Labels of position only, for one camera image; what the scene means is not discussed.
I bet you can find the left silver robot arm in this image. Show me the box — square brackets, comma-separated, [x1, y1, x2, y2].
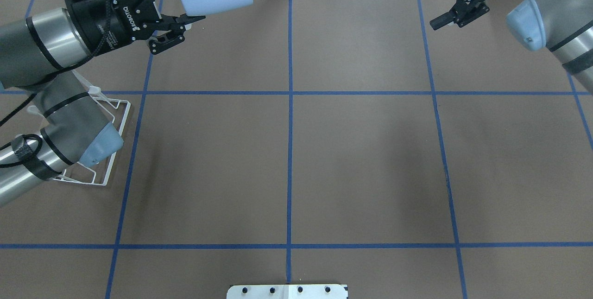
[0, 0, 203, 205]

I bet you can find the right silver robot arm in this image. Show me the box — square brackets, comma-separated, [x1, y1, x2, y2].
[430, 0, 593, 92]

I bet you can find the white wire cup rack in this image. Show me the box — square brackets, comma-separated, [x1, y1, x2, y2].
[32, 79, 123, 180]

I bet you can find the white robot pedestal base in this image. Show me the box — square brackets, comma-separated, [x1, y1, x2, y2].
[226, 284, 349, 299]

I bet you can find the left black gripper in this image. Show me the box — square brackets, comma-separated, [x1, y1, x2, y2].
[65, 0, 206, 55]

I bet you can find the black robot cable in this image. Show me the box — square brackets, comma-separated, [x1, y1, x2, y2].
[0, 0, 114, 168]

